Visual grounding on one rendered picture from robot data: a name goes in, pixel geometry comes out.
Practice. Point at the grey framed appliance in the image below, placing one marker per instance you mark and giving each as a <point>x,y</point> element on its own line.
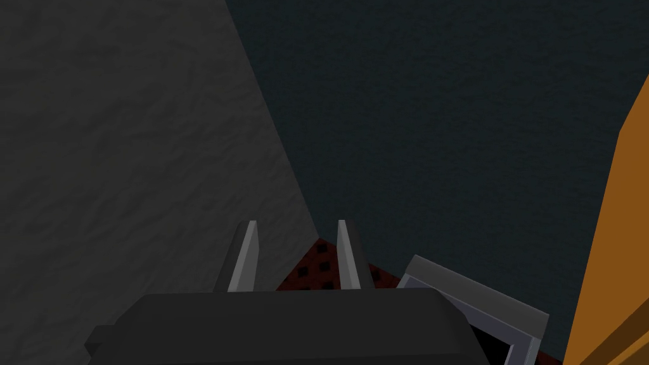
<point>481,304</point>

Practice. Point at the orange wooden cabinet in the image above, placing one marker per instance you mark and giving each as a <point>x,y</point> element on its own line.
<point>616,253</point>

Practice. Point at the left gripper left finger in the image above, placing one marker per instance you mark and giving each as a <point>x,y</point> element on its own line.
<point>244,263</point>

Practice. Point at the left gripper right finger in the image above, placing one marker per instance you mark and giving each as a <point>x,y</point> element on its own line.
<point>350,263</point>

